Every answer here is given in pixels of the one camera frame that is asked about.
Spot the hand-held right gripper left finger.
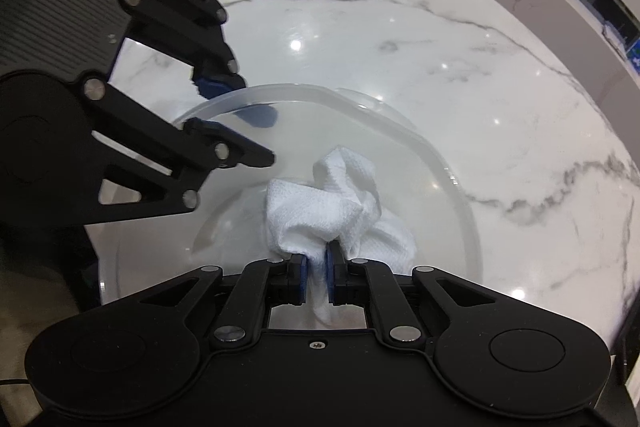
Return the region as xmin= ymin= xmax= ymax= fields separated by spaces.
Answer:
xmin=135 ymin=253 xmax=308 ymax=351

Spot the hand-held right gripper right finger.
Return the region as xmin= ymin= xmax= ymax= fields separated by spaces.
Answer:
xmin=325 ymin=241 xmax=497 ymax=351

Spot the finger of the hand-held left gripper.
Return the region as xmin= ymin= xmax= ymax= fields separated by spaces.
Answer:
xmin=121 ymin=0 xmax=277 ymax=130
xmin=82 ymin=78 xmax=276 ymax=223

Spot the white cloth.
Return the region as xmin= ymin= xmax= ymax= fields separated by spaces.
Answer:
xmin=265 ymin=146 xmax=418 ymax=324

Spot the clear plastic bowl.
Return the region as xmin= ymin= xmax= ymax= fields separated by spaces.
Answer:
xmin=97 ymin=82 xmax=483 ymax=308

